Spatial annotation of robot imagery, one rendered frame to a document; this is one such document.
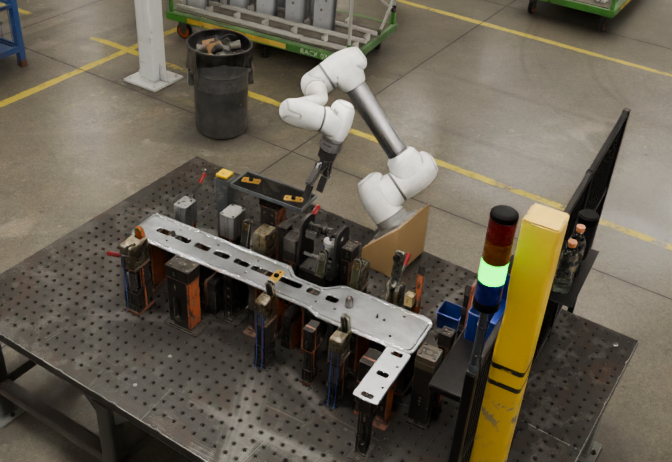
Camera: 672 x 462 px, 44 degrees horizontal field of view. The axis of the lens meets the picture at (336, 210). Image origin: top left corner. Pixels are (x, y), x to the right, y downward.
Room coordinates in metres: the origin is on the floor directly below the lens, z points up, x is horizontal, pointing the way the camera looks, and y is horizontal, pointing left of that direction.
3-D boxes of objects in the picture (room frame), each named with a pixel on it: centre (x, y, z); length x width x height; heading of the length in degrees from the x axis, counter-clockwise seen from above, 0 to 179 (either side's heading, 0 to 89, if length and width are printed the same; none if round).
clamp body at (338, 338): (2.32, -0.04, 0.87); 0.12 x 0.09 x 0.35; 153
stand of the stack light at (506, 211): (1.66, -0.40, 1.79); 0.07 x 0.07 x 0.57
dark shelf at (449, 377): (2.46, -0.67, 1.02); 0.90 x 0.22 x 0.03; 153
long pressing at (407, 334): (2.69, 0.25, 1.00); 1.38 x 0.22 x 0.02; 63
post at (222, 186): (3.20, 0.51, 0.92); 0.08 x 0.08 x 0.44; 63
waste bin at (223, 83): (5.69, 0.93, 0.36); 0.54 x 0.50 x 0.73; 149
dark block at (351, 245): (2.77, -0.07, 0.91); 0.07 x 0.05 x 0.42; 153
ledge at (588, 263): (2.29, -0.80, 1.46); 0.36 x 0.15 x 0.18; 153
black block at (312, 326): (2.41, 0.06, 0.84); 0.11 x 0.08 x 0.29; 153
